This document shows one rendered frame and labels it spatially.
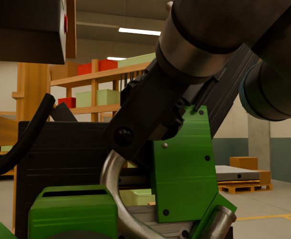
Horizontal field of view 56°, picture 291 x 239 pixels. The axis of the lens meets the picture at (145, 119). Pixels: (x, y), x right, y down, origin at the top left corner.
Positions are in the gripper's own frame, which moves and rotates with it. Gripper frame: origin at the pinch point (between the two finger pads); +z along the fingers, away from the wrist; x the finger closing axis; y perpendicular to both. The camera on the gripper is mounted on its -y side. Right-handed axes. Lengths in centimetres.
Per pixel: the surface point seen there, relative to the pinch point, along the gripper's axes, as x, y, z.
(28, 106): 46, 10, 70
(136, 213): -8.3, -9.4, 5.8
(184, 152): -8.7, 3.7, 2.7
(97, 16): 315, 442, 536
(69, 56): 38, 26, 42
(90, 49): 349, 477, 739
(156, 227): -12.4, -9.1, 6.0
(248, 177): -25.9, 15.3, 14.6
